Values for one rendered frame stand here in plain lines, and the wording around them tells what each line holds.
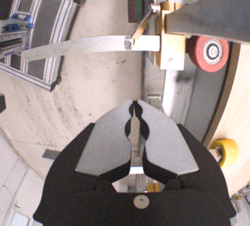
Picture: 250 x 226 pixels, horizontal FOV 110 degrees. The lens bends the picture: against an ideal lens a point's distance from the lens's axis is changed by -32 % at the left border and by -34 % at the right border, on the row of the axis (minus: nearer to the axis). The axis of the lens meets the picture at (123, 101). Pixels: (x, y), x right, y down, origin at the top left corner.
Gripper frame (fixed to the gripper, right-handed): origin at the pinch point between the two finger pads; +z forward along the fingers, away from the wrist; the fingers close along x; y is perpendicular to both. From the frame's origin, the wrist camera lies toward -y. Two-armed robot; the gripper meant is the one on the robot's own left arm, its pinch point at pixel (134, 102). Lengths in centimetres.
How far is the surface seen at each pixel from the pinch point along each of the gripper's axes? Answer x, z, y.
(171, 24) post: 6.1, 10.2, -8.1
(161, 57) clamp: 5.6, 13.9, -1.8
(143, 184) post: 9, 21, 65
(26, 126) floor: -154, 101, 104
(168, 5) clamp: 6.6, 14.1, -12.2
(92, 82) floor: -34, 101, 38
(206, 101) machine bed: 28.5, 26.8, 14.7
